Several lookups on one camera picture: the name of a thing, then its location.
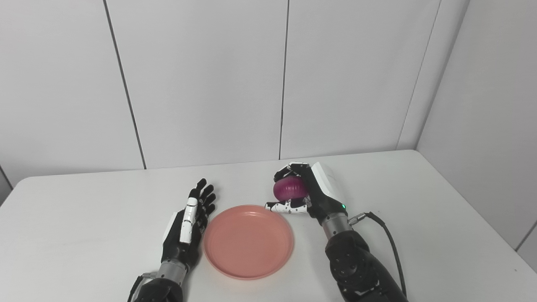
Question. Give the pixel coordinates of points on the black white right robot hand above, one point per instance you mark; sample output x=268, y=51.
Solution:
x=325, y=201

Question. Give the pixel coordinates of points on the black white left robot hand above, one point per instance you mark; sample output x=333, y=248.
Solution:
x=176, y=247

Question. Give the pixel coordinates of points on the purple red onion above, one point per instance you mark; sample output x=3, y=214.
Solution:
x=289, y=188

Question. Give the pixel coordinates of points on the pink round plate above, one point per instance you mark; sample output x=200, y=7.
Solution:
x=247, y=241

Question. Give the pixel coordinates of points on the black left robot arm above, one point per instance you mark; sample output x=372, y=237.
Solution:
x=161, y=289

